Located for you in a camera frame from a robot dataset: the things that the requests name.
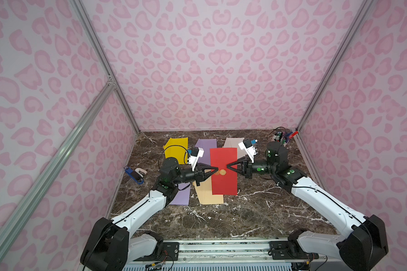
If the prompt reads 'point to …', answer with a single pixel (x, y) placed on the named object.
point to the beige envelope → (204, 192)
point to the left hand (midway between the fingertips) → (216, 169)
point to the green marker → (284, 141)
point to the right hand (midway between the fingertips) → (227, 168)
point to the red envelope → (224, 181)
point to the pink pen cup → (286, 139)
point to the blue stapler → (137, 174)
